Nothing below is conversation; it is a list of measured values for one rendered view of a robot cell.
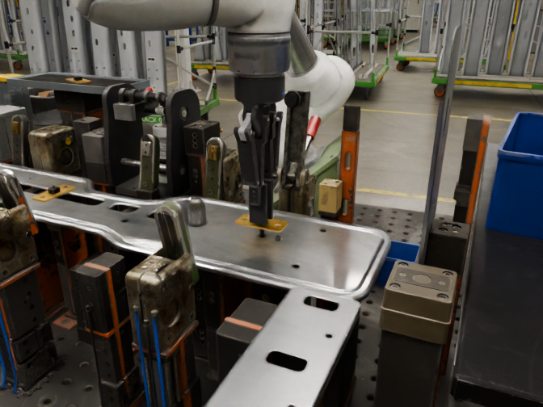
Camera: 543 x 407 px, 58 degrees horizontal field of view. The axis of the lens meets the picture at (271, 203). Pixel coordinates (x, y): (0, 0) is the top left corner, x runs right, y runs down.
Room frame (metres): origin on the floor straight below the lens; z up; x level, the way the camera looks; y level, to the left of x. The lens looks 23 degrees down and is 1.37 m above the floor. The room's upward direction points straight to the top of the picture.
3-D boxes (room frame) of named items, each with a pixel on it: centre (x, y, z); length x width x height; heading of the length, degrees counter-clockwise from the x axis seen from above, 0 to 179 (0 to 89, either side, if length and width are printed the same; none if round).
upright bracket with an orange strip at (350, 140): (0.83, -0.14, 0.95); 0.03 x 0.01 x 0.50; 66
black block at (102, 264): (0.66, 0.26, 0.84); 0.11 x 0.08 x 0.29; 156
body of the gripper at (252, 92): (0.73, 0.02, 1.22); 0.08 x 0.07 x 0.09; 156
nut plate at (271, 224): (0.73, 0.02, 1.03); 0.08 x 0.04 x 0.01; 66
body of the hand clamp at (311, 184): (0.88, -0.05, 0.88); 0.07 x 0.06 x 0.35; 156
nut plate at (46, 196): (0.92, 0.44, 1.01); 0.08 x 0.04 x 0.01; 156
